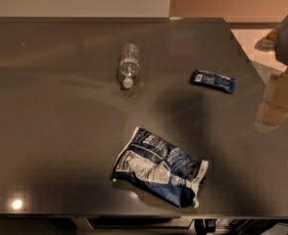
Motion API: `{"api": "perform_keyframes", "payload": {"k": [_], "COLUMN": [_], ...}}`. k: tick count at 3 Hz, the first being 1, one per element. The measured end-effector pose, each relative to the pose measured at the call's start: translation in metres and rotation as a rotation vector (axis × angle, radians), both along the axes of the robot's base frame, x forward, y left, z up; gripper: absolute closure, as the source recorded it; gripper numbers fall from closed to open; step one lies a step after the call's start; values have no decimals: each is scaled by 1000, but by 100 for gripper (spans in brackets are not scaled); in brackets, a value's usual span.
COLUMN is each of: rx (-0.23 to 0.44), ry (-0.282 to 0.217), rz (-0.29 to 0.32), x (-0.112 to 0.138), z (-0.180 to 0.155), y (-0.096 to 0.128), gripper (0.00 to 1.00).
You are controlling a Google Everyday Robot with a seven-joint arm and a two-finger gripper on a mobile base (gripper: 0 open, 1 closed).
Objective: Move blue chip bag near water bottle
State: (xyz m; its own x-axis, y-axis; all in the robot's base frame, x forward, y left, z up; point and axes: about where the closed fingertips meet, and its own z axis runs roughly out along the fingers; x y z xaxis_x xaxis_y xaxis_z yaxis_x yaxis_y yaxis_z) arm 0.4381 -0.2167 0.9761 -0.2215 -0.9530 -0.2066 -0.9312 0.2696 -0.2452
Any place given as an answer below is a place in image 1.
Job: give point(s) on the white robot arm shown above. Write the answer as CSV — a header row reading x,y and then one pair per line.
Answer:
x,y
281,42

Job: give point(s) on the small blue snack packet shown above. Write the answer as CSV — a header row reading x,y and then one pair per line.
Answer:
x,y
213,80

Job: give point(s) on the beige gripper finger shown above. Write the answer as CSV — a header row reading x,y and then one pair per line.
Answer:
x,y
274,108

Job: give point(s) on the clear plastic water bottle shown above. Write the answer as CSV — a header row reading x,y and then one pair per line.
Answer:
x,y
129,65

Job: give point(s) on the blue white chip bag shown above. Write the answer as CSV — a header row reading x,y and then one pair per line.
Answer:
x,y
153,164

